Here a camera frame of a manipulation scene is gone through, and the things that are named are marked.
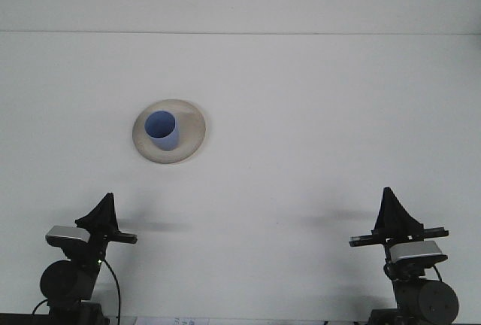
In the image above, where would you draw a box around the pale blue cup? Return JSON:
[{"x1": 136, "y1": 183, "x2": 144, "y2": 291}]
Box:
[{"x1": 144, "y1": 110, "x2": 180, "y2": 152}]

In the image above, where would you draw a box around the pale round plate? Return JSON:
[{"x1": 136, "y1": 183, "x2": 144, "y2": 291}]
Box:
[{"x1": 132, "y1": 98, "x2": 207, "y2": 165}]

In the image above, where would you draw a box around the white printed paper sheet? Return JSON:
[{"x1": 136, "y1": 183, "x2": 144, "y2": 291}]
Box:
[{"x1": 133, "y1": 315, "x2": 211, "y2": 325}]

